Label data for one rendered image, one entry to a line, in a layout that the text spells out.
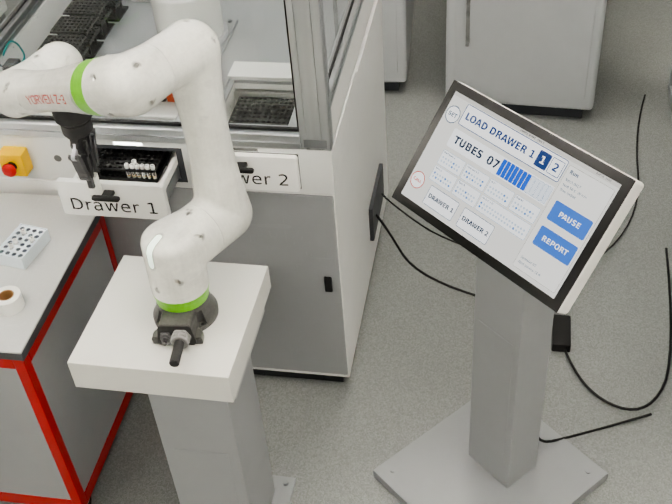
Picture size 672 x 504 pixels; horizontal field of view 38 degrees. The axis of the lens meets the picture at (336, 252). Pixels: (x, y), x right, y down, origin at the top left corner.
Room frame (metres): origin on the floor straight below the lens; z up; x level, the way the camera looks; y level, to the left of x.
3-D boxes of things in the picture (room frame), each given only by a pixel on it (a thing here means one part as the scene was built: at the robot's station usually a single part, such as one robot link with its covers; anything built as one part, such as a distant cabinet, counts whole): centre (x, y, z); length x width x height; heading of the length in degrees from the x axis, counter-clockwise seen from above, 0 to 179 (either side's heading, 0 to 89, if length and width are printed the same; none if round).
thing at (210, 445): (1.61, 0.35, 0.38); 0.30 x 0.30 x 0.76; 77
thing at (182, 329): (1.56, 0.36, 0.87); 0.26 x 0.15 x 0.06; 173
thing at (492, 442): (1.67, -0.39, 0.51); 0.50 x 0.45 x 1.02; 125
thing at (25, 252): (1.97, 0.81, 0.78); 0.12 x 0.08 x 0.04; 157
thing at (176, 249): (1.63, 0.35, 0.99); 0.16 x 0.13 x 0.19; 140
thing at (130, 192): (2.02, 0.56, 0.87); 0.29 x 0.02 x 0.11; 77
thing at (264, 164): (2.09, 0.22, 0.87); 0.29 x 0.02 x 0.11; 77
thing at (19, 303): (1.77, 0.81, 0.78); 0.07 x 0.07 x 0.04
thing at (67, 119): (2.00, 0.60, 1.16); 0.12 x 0.09 x 0.06; 77
